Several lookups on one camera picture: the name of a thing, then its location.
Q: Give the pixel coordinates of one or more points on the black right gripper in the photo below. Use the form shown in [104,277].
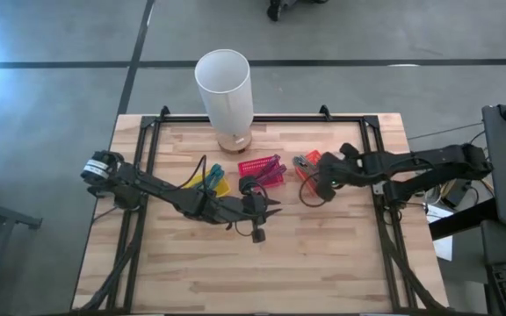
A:
[327,188]

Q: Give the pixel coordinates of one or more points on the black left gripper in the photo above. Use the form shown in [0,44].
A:
[253,210]

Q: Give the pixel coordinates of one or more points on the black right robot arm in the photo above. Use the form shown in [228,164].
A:
[433,162]

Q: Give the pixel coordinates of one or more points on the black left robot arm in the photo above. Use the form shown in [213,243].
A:
[156,186]

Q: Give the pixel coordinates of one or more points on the orange plastic basket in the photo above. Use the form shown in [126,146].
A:
[313,157]

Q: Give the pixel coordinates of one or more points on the red plastic basket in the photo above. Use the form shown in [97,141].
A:
[250,167]

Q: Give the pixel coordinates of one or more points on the yellow plastic basket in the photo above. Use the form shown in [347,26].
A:
[224,188]

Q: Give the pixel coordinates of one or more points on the white shade table lamp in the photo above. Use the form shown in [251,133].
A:
[224,96]

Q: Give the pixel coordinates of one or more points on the white paper sheet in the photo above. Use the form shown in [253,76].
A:
[444,250]

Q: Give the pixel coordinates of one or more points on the black flat bar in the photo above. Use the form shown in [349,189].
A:
[459,221]

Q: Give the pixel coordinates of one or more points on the black wheeled chair base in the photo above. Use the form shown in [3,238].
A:
[274,11]

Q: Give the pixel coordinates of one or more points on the black aluminium table frame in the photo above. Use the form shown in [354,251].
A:
[279,118]

